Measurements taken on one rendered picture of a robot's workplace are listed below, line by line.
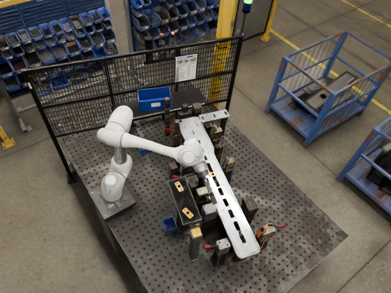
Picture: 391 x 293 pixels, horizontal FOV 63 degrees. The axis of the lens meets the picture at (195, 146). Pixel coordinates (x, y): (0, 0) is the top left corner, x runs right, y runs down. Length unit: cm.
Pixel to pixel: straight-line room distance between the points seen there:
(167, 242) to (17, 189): 204
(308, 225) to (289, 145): 165
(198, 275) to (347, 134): 309
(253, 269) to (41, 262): 204
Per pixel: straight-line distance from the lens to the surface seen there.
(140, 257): 264
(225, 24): 302
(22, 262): 366
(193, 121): 299
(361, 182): 418
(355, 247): 391
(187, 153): 176
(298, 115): 455
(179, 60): 300
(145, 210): 280
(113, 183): 253
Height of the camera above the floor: 319
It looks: 51 degrees down
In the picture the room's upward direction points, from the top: 6 degrees clockwise
